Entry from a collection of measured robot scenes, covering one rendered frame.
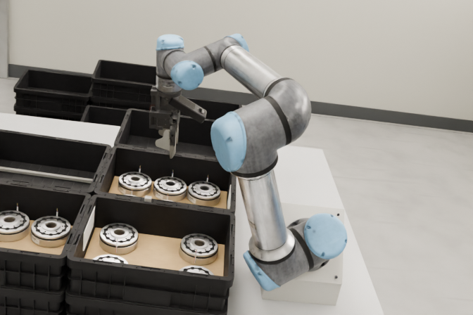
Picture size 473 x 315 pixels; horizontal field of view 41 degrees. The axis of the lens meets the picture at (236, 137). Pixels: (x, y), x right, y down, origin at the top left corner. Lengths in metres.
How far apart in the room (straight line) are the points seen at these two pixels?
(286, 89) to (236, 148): 0.18
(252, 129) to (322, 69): 3.57
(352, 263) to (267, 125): 0.89
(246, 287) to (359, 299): 0.34
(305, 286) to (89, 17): 3.25
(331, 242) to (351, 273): 0.44
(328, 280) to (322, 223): 0.27
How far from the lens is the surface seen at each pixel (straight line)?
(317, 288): 1.87
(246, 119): 1.32
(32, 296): 1.66
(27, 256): 1.59
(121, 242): 1.74
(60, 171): 2.11
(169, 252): 1.77
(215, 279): 1.54
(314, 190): 2.45
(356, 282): 2.04
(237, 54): 1.62
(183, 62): 1.66
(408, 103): 5.14
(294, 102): 1.36
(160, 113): 1.82
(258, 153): 1.33
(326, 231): 1.64
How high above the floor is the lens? 1.89
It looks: 26 degrees down
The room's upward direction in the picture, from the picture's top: 10 degrees clockwise
